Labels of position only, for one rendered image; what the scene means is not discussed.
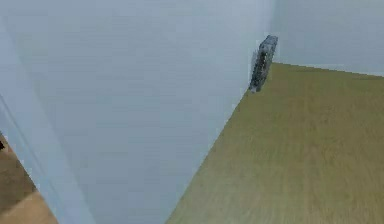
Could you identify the grey framed wall picture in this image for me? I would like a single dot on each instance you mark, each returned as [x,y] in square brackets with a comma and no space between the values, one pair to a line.
[263,63]

